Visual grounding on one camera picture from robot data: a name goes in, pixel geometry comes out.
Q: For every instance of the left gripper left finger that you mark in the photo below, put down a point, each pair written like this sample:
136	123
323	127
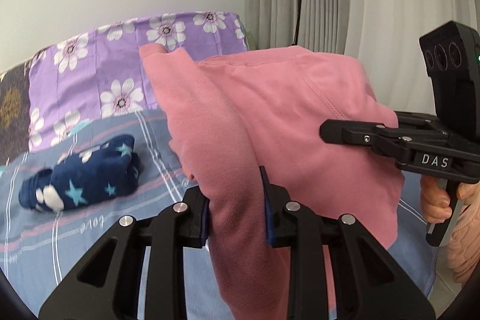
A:
196	228

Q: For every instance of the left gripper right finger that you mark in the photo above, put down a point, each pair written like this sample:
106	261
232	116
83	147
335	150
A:
275	199

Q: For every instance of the pink garment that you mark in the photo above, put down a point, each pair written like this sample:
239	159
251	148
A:
233	117

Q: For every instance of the peach fuzzy sleeve forearm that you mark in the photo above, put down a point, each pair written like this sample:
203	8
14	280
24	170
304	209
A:
463	247

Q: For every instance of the person's right hand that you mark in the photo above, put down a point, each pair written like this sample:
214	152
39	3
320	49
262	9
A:
435	202

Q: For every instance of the navy star fleece garment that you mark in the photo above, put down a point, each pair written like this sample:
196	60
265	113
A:
98	174

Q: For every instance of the blue plaid bedspread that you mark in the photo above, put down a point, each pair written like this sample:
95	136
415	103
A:
39	249

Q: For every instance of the purple floral pillowcase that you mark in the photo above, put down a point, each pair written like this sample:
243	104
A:
99	74

